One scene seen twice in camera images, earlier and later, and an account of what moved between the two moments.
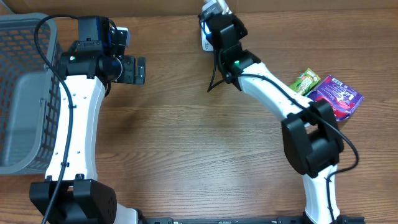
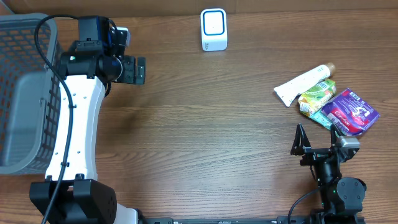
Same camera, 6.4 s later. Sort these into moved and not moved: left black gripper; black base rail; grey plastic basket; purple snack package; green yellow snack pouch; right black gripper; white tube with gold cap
Moved: purple snack package; green yellow snack pouch; right black gripper; white tube with gold cap
Not moved: grey plastic basket; left black gripper; black base rail
